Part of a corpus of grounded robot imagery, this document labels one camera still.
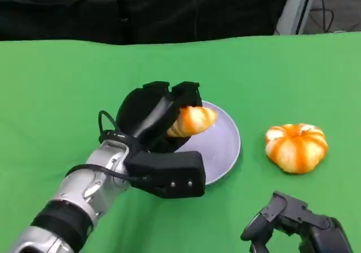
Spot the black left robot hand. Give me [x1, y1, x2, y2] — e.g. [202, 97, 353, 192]
[115, 80, 204, 155]

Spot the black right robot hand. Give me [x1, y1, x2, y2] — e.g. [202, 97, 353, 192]
[240, 190, 355, 253]

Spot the orange white toy bread roll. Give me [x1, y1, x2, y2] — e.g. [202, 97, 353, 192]
[264, 123, 328, 175]
[166, 105, 219, 138]

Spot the lilac plate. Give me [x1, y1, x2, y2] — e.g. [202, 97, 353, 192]
[174, 100, 242, 186]

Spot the black backdrop curtain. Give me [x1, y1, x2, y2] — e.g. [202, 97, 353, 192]
[0, 0, 294, 45]

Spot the green table cloth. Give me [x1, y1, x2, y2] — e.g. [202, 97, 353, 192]
[0, 31, 361, 253]

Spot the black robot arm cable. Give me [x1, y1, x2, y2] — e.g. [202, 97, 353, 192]
[64, 163, 151, 184]
[98, 110, 136, 148]

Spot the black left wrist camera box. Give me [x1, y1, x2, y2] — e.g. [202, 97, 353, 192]
[124, 150, 205, 199]

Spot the grey metal frame post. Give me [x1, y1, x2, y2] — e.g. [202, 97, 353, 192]
[275, 0, 320, 36]

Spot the black floor cable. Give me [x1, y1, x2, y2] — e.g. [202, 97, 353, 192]
[309, 0, 341, 34]

